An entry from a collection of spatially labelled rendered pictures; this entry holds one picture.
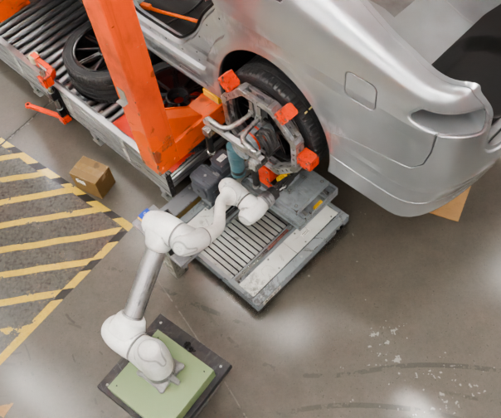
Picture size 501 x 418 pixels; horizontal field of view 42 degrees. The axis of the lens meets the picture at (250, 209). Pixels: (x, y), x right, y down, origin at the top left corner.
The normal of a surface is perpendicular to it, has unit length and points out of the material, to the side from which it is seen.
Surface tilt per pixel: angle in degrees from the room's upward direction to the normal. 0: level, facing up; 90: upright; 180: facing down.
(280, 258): 0
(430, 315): 0
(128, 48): 90
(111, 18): 90
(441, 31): 19
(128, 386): 1
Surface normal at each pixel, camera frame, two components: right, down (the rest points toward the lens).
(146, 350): 0.00, -0.51
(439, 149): -0.11, 0.83
